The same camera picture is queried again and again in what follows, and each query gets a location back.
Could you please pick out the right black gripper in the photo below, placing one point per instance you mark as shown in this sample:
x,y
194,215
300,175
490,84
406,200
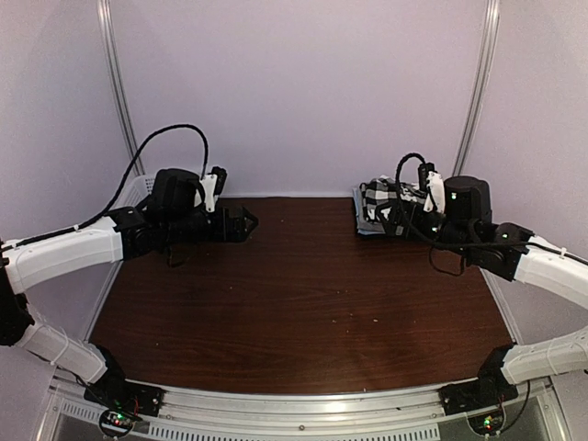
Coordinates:
x,y
390,228

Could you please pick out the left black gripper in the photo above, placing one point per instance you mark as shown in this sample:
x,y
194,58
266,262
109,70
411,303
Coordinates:
x,y
223,234

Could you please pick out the black white plaid shirt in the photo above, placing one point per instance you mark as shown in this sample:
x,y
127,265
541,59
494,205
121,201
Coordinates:
x,y
381,191

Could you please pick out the light blue shirt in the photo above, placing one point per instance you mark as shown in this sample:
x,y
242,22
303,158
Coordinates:
x,y
370,233

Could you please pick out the grey collared shirt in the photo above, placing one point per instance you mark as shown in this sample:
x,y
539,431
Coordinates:
x,y
369,226

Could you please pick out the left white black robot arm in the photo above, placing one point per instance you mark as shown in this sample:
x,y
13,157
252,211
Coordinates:
x,y
180,207

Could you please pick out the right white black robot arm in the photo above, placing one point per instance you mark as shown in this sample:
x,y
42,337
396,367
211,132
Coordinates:
x,y
455,215

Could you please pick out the white plastic mesh basket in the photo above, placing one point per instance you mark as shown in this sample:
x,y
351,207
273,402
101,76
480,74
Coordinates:
x,y
139,188

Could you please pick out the right small circuit board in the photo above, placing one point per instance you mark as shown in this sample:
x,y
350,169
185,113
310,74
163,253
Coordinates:
x,y
486,424

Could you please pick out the small circuit board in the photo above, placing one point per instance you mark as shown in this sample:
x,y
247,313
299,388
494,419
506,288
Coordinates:
x,y
114,424
486,424

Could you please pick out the left small circuit board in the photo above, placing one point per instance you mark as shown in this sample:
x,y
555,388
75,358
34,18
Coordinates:
x,y
114,424

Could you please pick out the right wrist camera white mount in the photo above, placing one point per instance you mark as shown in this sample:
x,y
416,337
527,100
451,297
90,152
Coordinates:
x,y
432,185

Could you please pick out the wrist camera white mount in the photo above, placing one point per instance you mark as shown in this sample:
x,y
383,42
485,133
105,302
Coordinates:
x,y
209,187
432,185

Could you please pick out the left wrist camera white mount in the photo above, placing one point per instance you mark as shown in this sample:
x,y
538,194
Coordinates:
x,y
209,187

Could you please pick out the aluminium front rail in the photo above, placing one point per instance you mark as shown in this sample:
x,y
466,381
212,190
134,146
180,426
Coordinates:
x,y
405,414

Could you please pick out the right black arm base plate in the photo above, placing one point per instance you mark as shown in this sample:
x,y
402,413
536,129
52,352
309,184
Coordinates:
x,y
476,394

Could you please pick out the left aluminium frame post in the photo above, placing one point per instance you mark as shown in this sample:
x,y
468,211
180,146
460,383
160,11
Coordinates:
x,y
107,31

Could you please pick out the aluminium frame post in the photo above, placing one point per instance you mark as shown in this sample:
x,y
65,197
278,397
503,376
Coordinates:
x,y
489,36
107,31

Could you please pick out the right aluminium frame post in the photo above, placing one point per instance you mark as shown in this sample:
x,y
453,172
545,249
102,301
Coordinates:
x,y
489,36

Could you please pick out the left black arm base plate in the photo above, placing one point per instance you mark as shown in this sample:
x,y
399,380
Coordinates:
x,y
130,398

